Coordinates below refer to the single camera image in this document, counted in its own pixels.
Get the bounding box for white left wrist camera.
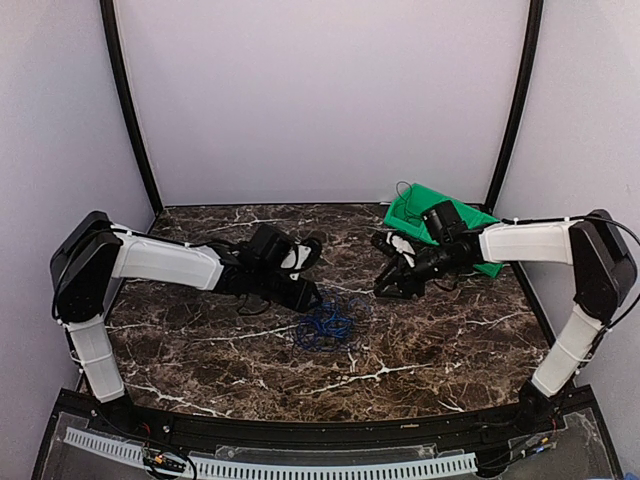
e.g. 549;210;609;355
280;237;322;281

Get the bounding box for black frame post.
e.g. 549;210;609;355
484;0;544;213
99;0;164;217

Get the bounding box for blue cable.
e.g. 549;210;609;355
291;287;371;354

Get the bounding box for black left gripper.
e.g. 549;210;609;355
252;265;323;313

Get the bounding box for green plastic bin left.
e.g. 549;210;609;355
384;181;450;245

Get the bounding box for green plastic bin right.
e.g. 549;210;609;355
473;263;504;278

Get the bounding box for green plastic bin middle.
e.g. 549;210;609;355
452;199;500;229

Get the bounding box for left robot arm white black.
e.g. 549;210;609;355
50;211;322;436

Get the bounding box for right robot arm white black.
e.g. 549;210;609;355
371;199;639;434

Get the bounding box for black front rail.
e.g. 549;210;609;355
89;399;596;451

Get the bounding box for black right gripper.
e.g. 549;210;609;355
374;240;462;299

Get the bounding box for black frame post right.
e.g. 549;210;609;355
484;0;544;213

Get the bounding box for black frame post left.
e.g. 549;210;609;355
99;0;164;217

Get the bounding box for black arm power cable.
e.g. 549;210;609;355
584;214;640;351

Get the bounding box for white slotted cable duct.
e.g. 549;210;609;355
63;427;477;479

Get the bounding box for green plastic bin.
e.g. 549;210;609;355
384;181;450;245
473;263;504;278
452;199;500;229

